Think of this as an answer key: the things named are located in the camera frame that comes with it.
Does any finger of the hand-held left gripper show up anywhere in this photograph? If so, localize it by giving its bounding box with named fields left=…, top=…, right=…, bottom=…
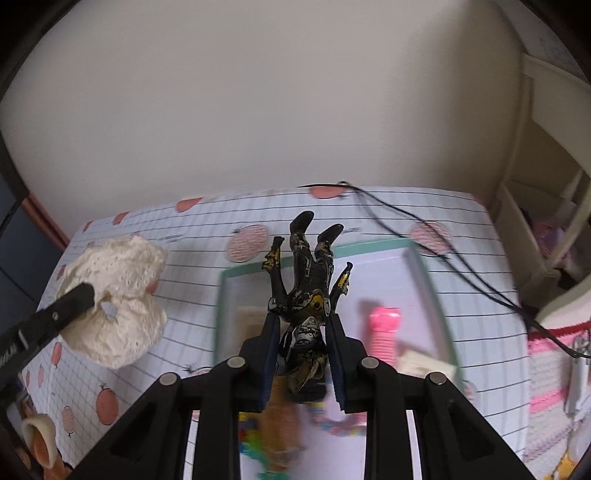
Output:
left=0, top=282, right=96, bottom=393

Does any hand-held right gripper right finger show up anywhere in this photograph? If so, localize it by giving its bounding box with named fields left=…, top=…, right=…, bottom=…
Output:
left=325, top=314, right=539, bottom=480

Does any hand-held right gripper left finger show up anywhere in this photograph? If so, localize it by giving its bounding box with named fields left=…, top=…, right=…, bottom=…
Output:
left=69, top=314, right=282, bottom=480

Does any teal rimmed white tray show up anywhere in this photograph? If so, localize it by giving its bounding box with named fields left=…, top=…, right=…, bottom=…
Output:
left=215, top=237, right=465, bottom=480

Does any pastel braided rope ring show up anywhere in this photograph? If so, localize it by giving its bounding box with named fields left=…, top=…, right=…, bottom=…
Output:
left=309, top=399, right=368, bottom=437

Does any beige snack packet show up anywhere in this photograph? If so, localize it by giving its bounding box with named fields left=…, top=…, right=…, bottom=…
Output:
left=261, top=378, right=305, bottom=472

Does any cream knitted cloth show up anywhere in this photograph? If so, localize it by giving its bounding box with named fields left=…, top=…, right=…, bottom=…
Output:
left=59, top=234, right=168, bottom=369

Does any black action figure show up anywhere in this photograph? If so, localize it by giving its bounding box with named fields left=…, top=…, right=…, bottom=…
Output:
left=262, top=211, right=354, bottom=402

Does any cream plastic cube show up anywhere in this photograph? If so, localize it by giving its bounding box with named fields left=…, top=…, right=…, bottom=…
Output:
left=397, top=351, right=455, bottom=377

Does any colourful plastic block toy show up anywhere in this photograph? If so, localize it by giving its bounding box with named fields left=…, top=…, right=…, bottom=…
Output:
left=238, top=413, right=287, bottom=478

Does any pink ribbed plastic toy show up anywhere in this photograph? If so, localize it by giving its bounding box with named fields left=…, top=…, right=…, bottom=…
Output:
left=368, top=308, right=402, bottom=367

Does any dark cabinet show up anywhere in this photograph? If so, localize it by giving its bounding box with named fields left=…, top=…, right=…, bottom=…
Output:
left=0, top=175, right=70, bottom=305

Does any cream orange toy piece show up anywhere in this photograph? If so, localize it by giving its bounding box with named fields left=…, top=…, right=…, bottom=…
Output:
left=22, top=414, right=58, bottom=467

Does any printed grid tablecloth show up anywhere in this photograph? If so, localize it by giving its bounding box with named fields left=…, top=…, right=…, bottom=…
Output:
left=18, top=185, right=529, bottom=480

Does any pink white knitted blanket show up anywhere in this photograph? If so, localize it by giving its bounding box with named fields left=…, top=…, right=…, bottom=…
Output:
left=524, top=323, right=591, bottom=480

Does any purple item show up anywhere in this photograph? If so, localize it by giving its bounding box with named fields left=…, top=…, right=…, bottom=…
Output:
left=531, top=217, right=561, bottom=257

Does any cream shelf unit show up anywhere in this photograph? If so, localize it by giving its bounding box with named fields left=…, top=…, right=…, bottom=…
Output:
left=489, top=53, right=591, bottom=287

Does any black cable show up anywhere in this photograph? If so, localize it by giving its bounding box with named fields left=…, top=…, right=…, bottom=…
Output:
left=298, top=182, right=591, bottom=358

